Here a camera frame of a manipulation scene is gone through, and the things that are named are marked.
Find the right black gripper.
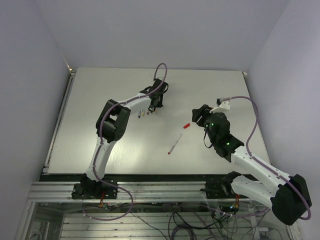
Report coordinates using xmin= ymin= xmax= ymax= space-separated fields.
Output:
xmin=192 ymin=104 xmax=223 ymax=144

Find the red marker pen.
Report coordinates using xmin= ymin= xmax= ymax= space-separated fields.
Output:
xmin=167 ymin=134 xmax=182 ymax=155

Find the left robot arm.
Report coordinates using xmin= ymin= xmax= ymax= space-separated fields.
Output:
xmin=80 ymin=78 xmax=169 ymax=199

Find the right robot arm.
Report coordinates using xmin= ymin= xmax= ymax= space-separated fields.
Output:
xmin=191 ymin=104 xmax=312 ymax=226

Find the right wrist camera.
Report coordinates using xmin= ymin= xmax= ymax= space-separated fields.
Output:
xmin=209 ymin=98 xmax=231 ymax=114

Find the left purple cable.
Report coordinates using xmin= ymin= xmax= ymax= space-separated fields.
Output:
xmin=82 ymin=62 xmax=168 ymax=221

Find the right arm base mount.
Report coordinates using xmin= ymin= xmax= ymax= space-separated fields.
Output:
xmin=200 ymin=171 xmax=242 ymax=199

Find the aluminium frame rail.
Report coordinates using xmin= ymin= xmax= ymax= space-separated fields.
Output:
xmin=27 ymin=181 xmax=291 ymax=203

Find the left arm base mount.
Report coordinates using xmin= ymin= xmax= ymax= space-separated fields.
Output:
xmin=71 ymin=173 xmax=118 ymax=200

